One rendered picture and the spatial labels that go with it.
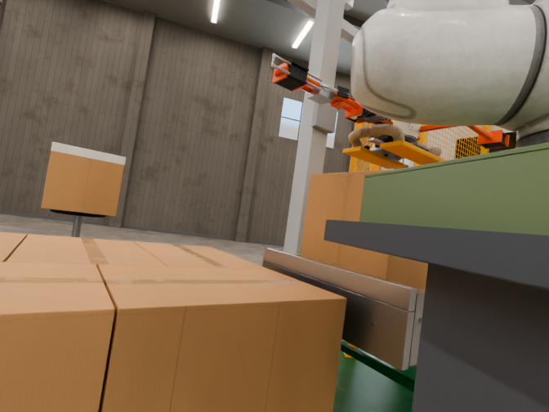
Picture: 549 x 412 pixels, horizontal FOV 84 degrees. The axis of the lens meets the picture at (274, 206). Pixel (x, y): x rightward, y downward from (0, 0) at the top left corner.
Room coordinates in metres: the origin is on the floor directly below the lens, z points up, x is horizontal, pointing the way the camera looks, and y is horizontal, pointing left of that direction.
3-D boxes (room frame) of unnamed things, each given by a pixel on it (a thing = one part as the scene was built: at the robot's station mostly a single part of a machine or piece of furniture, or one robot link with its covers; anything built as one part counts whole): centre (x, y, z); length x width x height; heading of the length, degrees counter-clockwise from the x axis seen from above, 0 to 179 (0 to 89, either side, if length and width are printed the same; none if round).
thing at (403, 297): (1.09, -0.19, 0.58); 0.70 x 0.03 x 0.06; 35
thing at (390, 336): (1.08, -0.19, 0.47); 0.70 x 0.03 x 0.15; 35
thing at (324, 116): (2.26, -0.29, 1.62); 0.20 x 0.05 x 0.30; 125
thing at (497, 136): (1.26, -0.88, 1.20); 0.09 x 0.08 x 0.05; 36
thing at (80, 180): (2.16, 1.36, 0.82); 0.60 x 0.40 x 0.40; 33
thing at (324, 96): (1.03, -0.11, 1.19); 0.07 x 0.07 x 0.04; 36
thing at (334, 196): (1.28, -0.49, 0.75); 0.60 x 0.40 x 0.40; 127
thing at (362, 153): (1.38, -0.43, 1.10); 0.34 x 0.10 x 0.05; 126
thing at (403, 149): (1.22, -0.54, 1.10); 0.34 x 0.10 x 0.05; 126
